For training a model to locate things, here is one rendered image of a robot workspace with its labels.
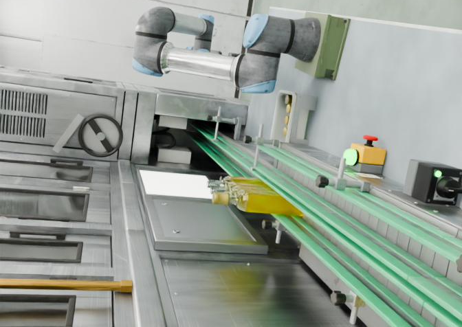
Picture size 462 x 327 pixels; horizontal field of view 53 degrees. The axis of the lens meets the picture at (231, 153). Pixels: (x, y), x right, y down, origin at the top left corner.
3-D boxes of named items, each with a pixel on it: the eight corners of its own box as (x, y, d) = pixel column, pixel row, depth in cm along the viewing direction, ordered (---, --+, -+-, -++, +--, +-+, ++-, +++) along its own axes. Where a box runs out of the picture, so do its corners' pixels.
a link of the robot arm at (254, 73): (277, 53, 152) (128, 29, 166) (269, 99, 156) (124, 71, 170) (284, 53, 163) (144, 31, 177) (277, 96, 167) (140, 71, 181)
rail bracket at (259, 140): (271, 171, 171) (238, 167, 167) (278, 126, 168) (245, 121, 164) (273, 172, 168) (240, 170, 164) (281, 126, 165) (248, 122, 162)
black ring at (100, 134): (120, 157, 238) (76, 153, 232) (125, 116, 234) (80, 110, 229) (120, 159, 233) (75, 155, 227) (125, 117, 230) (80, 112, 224)
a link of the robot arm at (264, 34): (293, 17, 152) (254, 10, 149) (286, 59, 156) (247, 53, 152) (282, 18, 164) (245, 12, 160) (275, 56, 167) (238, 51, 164)
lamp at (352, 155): (349, 163, 130) (339, 162, 129) (352, 148, 129) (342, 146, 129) (357, 167, 126) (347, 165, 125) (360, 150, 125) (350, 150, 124)
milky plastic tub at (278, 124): (289, 146, 191) (268, 144, 188) (298, 92, 187) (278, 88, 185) (306, 154, 174) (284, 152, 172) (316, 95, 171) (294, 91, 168)
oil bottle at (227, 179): (277, 195, 164) (218, 190, 158) (280, 180, 163) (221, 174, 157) (283, 200, 158) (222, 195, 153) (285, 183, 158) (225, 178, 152)
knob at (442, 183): (451, 198, 99) (463, 202, 96) (433, 196, 98) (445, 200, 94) (456, 177, 98) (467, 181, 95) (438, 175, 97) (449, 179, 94)
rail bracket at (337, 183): (363, 189, 113) (313, 184, 109) (368, 159, 112) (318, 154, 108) (372, 194, 109) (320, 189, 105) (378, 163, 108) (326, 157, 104)
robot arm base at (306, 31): (309, 14, 165) (283, 9, 163) (324, 23, 152) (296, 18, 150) (299, 55, 172) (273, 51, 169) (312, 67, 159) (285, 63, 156)
